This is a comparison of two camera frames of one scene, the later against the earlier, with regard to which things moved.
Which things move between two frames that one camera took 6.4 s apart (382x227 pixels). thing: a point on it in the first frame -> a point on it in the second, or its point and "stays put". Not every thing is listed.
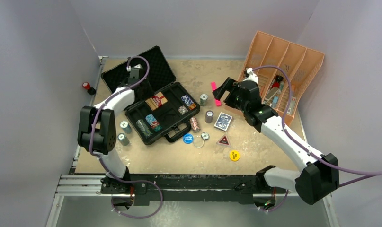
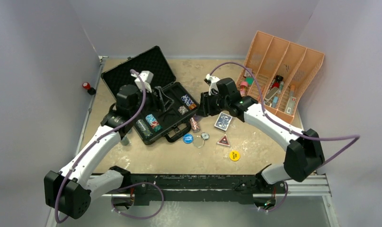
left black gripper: [150, 93] -> [159, 101]
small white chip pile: [205, 135] stays put
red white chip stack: [195, 126] stays put
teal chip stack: [122, 137] stays put
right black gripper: [230, 85] -> [205, 109]
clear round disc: [198, 142] stays put
